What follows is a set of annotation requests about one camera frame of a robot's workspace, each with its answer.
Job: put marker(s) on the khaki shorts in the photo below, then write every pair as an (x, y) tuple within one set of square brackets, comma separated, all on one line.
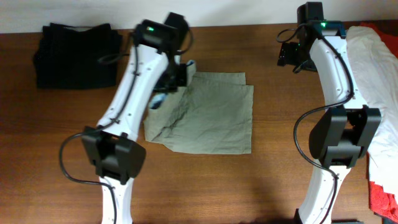
[(211, 115)]

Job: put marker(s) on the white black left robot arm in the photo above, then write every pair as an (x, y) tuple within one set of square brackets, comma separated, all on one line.
[(111, 147)]

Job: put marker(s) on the black folded garment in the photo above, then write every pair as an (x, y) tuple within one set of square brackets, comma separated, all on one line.
[(69, 59)]

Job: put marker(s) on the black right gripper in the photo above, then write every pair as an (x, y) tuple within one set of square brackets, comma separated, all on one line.
[(287, 56)]

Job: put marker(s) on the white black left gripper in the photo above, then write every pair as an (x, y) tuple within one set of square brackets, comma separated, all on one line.
[(173, 87)]

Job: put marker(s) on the red garment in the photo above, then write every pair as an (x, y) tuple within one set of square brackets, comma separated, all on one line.
[(382, 76)]

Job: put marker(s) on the white garment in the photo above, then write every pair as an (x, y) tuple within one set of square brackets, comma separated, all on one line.
[(358, 54)]

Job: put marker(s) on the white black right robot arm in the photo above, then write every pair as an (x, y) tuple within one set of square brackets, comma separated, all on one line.
[(345, 131)]

